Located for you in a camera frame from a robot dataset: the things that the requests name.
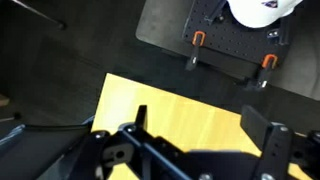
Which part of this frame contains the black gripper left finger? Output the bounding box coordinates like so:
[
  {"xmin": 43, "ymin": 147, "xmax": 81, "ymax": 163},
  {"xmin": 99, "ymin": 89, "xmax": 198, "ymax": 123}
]
[{"xmin": 66, "ymin": 104, "xmax": 188, "ymax": 180}]

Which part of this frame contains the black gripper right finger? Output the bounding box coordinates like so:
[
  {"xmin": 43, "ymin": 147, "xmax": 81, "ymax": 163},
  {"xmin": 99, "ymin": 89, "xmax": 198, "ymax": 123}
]
[{"xmin": 240, "ymin": 104, "xmax": 320, "ymax": 180}]

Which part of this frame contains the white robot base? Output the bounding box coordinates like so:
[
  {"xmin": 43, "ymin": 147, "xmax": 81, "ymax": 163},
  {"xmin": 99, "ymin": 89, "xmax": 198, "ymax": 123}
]
[{"xmin": 226, "ymin": 0, "xmax": 304, "ymax": 29}]

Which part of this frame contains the dark blue-black curved chair part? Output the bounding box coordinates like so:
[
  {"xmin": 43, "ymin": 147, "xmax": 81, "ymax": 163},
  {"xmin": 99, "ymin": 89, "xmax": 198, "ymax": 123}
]
[{"xmin": 0, "ymin": 115, "xmax": 96, "ymax": 180}]

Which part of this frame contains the black perforated mounting board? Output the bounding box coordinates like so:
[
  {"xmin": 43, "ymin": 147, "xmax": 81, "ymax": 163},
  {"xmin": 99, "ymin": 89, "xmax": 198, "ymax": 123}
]
[{"xmin": 181, "ymin": 0, "xmax": 292, "ymax": 81}]

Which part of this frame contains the black clamp with orange handle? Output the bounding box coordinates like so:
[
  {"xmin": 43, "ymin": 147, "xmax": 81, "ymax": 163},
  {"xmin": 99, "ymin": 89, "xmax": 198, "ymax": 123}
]
[
  {"xmin": 244, "ymin": 53, "xmax": 279, "ymax": 91},
  {"xmin": 185, "ymin": 30, "xmax": 207, "ymax": 72}
]

